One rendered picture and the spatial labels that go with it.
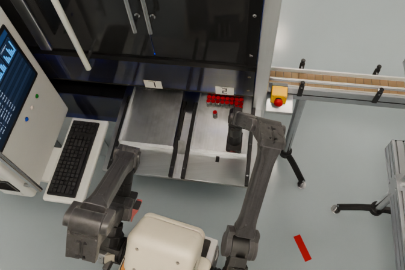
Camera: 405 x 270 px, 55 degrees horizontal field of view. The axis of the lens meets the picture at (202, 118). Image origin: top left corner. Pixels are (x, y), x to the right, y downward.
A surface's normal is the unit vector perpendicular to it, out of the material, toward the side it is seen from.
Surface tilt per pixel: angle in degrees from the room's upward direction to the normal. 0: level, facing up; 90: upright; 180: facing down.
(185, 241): 42
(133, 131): 0
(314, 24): 0
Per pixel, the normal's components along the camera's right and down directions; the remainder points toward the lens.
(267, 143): 0.07, 0.28
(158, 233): 0.17, -0.93
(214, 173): -0.05, -0.51
